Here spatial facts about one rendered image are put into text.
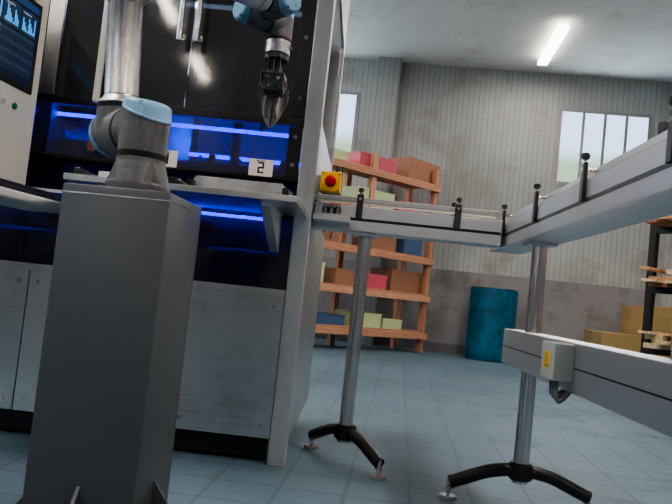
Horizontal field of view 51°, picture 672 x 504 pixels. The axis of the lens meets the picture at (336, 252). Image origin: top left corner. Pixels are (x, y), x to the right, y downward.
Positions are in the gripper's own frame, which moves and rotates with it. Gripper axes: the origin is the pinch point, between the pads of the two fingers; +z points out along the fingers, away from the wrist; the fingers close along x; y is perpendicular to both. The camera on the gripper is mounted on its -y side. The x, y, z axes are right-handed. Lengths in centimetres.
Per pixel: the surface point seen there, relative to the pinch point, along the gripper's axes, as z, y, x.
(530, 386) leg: 71, -18, 89
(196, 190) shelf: 23.0, 4.5, -18.9
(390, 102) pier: -216, -733, 48
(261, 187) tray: 19.8, 2.0, -0.2
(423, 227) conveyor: 22, -46, 53
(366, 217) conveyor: 20, -46, 32
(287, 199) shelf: 22.9, 4.5, 8.1
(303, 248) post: 34, -36, 11
